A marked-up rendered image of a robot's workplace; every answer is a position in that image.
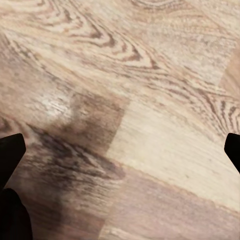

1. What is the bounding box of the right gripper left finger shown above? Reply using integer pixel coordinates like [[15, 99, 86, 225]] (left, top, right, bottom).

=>
[[0, 133, 26, 193]]

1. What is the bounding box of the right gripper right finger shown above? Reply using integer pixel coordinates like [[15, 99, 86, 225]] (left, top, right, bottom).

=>
[[224, 133, 240, 173]]

